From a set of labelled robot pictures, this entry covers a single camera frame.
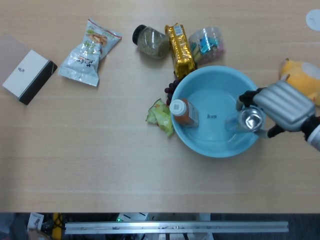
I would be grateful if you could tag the aluminium profile rail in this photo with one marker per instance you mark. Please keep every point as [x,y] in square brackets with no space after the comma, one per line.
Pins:
[175,227]

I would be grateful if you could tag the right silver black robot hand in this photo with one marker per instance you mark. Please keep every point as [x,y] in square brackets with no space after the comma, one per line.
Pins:
[285,105]

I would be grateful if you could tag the clear jar of coloured clips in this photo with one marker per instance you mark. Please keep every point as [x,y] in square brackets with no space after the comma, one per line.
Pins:
[207,46]

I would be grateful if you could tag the blue green drink can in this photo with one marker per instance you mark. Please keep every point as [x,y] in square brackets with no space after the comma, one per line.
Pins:
[250,121]

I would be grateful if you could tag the glass seed jar black lid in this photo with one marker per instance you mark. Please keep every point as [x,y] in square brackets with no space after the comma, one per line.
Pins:
[152,42]

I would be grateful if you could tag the dark grape bunch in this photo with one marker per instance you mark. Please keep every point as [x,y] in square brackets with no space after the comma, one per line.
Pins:
[171,87]

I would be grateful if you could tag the yellow black post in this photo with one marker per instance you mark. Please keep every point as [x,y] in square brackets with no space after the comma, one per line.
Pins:
[57,225]

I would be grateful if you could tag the crumpled green yellow wrapper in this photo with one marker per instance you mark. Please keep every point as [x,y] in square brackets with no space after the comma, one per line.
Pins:
[161,117]

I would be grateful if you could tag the white and black box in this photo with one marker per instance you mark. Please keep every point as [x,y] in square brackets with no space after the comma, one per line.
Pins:
[25,75]

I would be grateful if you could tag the round grey table grommet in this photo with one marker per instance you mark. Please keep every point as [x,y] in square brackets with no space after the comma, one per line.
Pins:
[313,20]

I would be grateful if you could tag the silver snack bag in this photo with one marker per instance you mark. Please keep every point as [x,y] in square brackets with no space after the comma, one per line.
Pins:
[85,57]

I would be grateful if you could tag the yellow duck plush toy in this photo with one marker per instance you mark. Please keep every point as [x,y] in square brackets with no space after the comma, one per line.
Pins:
[300,75]

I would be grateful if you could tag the orange juice bottle white cap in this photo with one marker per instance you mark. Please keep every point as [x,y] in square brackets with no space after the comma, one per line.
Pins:
[186,115]

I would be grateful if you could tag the gold foil snack package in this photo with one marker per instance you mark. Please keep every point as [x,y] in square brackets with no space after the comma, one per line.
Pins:
[181,50]

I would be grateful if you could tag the light blue plastic basin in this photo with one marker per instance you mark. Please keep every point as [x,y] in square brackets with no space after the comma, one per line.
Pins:
[215,140]

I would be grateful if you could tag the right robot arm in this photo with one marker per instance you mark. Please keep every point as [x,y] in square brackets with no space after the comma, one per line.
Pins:
[315,137]

